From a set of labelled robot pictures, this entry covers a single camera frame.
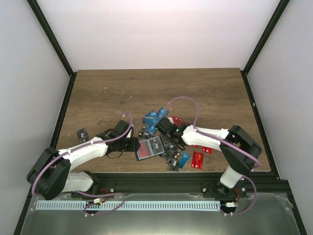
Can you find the black leather card holder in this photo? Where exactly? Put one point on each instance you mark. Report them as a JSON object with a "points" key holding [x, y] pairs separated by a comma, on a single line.
{"points": [[150, 148]]}

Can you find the black left frame post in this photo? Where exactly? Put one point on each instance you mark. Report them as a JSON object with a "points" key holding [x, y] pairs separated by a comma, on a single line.
{"points": [[36, 9]]}

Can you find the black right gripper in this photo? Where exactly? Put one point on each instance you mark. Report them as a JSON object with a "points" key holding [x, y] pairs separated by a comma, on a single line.
{"points": [[165, 142]]}

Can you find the black front frame rail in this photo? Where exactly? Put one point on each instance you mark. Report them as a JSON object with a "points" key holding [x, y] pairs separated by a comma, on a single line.
{"points": [[186, 182]]}

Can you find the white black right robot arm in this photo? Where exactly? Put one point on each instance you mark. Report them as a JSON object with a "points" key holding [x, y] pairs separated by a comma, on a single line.
{"points": [[240, 150]]}

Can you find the lone black VIP card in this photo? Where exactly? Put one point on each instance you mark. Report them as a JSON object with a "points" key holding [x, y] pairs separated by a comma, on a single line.
{"points": [[82, 135]]}

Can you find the red vip card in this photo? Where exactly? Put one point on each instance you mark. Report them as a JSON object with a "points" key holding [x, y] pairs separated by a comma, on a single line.
{"points": [[197, 160], [144, 150]]}

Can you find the black card near blue pile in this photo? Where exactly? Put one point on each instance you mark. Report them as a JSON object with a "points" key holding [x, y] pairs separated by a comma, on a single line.
{"points": [[143, 134]]}

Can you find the black aluminium frame post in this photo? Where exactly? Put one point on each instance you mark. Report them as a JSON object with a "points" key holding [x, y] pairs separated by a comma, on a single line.
{"points": [[278, 12]]}

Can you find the light blue slotted cable duct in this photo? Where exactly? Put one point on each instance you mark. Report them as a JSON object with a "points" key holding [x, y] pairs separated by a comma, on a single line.
{"points": [[130, 206]]}

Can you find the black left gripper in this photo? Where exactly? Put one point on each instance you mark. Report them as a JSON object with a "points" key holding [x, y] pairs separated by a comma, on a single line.
{"points": [[134, 147]]}

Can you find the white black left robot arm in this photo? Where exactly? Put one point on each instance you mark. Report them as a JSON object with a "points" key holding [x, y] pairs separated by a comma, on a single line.
{"points": [[71, 161]]}

